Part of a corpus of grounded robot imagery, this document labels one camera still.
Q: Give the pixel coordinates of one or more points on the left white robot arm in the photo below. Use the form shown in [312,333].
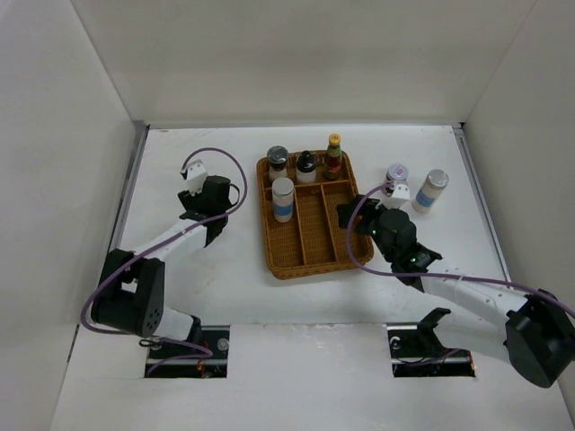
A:
[134,302]

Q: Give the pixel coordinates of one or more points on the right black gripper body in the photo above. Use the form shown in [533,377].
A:
[376,237]

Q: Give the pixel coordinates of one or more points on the right spice jar white lid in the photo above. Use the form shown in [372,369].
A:
[397,173]

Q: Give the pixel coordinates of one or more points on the brown wicker divided basket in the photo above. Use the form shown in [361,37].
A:
[311,242]

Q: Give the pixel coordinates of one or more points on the aluminium frame rail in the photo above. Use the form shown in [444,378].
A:
[129,183]
[485,215]

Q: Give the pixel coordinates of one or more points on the tall blue-label shaker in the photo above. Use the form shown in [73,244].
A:
[430,190]
[282,191]

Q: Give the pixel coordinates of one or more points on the left aluminium frame rail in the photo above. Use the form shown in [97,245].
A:
[129,183]

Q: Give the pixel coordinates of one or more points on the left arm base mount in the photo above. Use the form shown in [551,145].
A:
[205,357]

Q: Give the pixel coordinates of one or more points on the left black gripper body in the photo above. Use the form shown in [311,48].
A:
[225,221]

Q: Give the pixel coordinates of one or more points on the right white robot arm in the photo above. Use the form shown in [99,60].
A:
[534,331]

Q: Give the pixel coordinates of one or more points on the right aluminium frame rail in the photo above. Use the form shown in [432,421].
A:
[485,215]

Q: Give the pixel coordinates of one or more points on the red sauce bottle yellow cap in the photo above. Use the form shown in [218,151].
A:
[333,158]

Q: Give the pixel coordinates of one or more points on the black-top salt grinder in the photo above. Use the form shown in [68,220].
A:
[306,168]

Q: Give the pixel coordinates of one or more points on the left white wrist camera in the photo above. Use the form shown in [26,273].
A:
[194,174]

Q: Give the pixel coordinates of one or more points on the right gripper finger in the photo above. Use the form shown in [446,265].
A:
[367,224]
[350,211]

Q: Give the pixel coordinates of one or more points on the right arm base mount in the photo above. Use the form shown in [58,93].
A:
[416,351]

